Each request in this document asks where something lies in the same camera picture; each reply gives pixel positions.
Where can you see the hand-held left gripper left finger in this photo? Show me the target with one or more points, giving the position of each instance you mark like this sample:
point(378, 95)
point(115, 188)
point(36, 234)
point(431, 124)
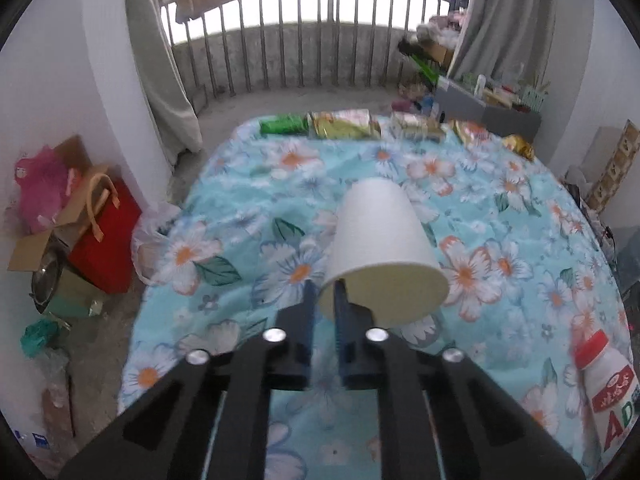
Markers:
point(309, 320)

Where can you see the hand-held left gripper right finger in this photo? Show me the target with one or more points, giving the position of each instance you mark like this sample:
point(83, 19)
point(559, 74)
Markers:
point(344, 357)

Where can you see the white paper cup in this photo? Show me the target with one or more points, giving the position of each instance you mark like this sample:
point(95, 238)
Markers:
point(375, 230)

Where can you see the blue floral blanket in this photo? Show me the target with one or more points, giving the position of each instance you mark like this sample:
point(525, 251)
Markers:
point(250, 200)

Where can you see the white plastic bag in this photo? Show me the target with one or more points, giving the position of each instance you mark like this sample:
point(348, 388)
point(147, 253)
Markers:
point(150, 240)

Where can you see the green snack packet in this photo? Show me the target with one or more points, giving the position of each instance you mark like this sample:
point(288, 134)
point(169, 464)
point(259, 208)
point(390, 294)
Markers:
point(282, 125)

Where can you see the yellow-green snack packet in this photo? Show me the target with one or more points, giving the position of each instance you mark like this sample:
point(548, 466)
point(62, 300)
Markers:
point(342, 125)

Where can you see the red gift bag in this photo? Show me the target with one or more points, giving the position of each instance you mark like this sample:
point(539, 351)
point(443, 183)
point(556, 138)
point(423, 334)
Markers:
point(107, 245)

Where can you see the gold foil snack packet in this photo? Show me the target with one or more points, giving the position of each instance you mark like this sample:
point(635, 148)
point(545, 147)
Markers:
point(417, 127)

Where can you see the green cardboard box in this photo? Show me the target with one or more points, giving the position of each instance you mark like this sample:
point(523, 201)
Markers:
point(75, 295)

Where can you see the orange snack packet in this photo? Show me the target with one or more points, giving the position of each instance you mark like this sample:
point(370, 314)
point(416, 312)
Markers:
point(470, 133)

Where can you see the metal pot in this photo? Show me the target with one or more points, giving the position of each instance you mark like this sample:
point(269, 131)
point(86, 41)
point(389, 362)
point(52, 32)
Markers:
point(47, 282)

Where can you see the teal plastic bag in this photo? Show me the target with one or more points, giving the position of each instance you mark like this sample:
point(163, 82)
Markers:
point(42, 337)

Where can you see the white red-capped drink bottle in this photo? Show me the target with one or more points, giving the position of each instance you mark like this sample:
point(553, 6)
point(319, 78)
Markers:
point(610, 390)

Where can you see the grey cabinet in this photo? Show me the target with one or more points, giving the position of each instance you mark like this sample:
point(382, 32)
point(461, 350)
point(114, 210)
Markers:
point(480, 110)

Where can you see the grey curtain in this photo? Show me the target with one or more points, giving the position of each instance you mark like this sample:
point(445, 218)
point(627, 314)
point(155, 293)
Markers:
point(500, 20)
point(160, 85)

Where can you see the metal balcony railing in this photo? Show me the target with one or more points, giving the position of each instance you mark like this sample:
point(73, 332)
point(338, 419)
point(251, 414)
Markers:
point(300, 35)

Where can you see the brown cardboard box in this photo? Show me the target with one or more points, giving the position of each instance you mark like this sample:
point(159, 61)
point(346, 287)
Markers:
point(30, 252)

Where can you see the small white bottle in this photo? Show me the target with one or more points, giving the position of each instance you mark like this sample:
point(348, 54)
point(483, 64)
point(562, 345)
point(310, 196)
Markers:
point(480, 86)

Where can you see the pink plastic bag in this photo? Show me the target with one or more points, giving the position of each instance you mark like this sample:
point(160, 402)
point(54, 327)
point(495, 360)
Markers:
point(42, 190)

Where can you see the green patterned box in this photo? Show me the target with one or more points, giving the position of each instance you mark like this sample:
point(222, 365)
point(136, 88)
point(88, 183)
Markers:
point(531, 97)

